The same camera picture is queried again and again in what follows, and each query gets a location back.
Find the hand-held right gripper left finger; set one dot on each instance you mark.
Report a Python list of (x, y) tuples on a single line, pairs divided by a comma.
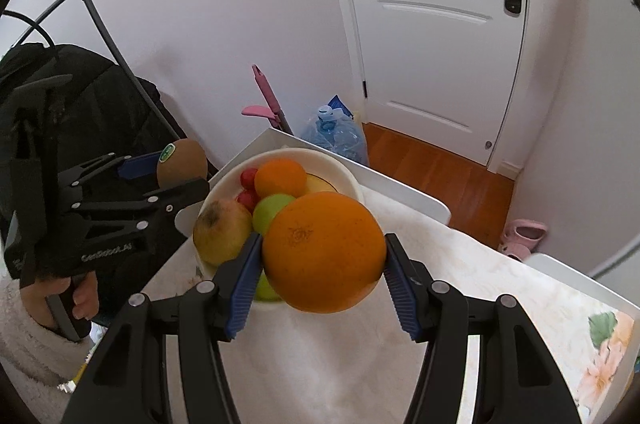
[(245, 291)]

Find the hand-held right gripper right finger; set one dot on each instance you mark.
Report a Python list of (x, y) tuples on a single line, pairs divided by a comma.
[(400, 291)]

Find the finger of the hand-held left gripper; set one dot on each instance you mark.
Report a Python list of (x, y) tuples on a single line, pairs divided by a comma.
[(170, 199), (140, 166)]

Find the green apple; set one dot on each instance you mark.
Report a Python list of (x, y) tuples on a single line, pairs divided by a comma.
[(272, 211), (267, 290)]

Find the brown kiwi with sticker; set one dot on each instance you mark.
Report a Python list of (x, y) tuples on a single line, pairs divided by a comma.
[(185, 161)]

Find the yellow red apple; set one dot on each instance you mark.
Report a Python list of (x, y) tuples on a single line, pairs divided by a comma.
[(220, 231)]

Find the red cherry tomato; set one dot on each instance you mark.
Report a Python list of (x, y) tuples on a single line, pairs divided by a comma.
[(246, 199), (247, 177)]

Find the large orange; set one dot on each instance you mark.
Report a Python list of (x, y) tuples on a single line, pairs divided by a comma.
[(320, 249)]

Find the mandarin orange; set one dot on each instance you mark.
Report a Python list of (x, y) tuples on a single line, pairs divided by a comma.
[(280, 178)]

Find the cream white bowl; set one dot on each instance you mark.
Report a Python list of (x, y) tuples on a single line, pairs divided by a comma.
[(332, 168)]

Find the person's left hand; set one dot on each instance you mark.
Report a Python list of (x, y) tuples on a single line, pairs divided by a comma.
[(82, 299)]

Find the white table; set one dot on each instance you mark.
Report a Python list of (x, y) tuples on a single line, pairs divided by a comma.
[(390, 191)]

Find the pink slipper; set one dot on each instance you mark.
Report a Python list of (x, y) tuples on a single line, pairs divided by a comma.
[(530, 231), (510, 252)]

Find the black clothes rack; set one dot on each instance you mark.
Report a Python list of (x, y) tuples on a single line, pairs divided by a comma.
[(107, 33)]

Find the white panel door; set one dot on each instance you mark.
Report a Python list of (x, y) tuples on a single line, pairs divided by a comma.
[(425, 53)]

